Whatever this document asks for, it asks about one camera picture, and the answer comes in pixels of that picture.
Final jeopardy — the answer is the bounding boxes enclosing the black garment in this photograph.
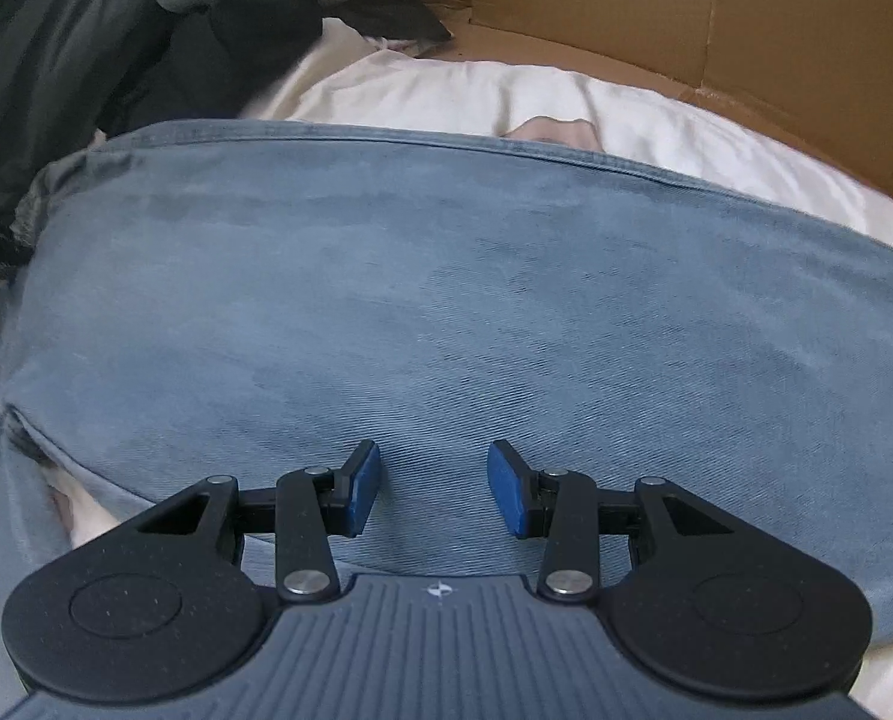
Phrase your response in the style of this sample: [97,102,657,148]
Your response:
[101,0,451,128]

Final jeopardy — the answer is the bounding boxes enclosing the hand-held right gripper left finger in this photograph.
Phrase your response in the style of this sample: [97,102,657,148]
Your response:
[137,439,382,605]

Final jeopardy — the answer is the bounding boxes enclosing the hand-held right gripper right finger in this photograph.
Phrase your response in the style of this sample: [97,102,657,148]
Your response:
[487,439,736,605]

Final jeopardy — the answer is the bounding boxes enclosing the light blue denim jeans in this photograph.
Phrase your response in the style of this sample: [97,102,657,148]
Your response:
[0,118,893,720]

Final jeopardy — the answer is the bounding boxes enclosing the cream bear print bed sheet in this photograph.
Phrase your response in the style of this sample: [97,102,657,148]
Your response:
[41,19,893,720]

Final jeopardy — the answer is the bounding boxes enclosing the flat brown cardboard sheet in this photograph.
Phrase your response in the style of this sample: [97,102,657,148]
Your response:
[356,0,893,218]

